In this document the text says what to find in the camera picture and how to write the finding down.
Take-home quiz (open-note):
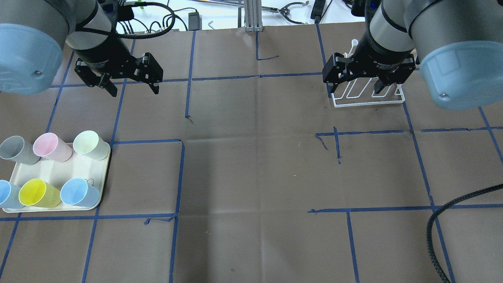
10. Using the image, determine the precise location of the pink plastic cup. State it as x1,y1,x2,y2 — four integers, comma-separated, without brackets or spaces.
33,132,73,162

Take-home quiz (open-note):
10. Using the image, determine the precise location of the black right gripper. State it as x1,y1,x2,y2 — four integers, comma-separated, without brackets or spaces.
322,52,416,98

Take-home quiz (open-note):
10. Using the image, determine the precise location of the cream plastic tray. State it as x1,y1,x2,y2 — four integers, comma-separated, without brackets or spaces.
2,144,111,213

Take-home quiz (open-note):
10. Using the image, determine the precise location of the white wire cup rack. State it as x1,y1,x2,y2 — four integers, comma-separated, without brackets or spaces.
322,56,405,108

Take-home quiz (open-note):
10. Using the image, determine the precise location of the black power adapter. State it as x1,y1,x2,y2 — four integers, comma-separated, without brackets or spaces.
187,11,202,31

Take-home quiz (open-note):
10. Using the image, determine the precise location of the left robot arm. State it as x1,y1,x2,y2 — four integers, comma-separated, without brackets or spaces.
0,0,173,97

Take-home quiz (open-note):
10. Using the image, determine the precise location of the light blue plastic cup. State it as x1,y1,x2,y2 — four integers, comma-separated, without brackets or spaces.
61,178,100,208

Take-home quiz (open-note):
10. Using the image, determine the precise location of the grey plastic cup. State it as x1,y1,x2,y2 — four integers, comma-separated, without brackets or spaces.
0,136,41,165

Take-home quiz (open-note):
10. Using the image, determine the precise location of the light blue cup at tray edge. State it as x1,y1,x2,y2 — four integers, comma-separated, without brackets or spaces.
0,180,25,209

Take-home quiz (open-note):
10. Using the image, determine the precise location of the reacher grabber tool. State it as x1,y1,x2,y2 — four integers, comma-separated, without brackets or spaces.
194,0,309,25

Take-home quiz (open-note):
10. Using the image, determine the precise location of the black braided cable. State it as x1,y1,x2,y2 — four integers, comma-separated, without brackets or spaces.
426,184,503,283

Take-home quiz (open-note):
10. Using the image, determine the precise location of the aluminium frame post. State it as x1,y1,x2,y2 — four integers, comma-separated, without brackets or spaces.
244,0,263,32

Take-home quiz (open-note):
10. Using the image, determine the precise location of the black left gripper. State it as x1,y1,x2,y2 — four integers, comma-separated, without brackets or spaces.
74,52,163,98

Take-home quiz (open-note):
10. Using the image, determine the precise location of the yellow plastic cup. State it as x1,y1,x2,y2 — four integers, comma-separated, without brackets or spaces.
18,178,61,208

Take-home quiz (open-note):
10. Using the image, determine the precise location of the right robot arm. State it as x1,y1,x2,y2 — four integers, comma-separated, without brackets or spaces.
322,0,503,110

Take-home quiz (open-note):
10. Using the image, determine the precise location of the cream white plastic cup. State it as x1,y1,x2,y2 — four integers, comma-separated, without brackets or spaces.
73,130,109,160

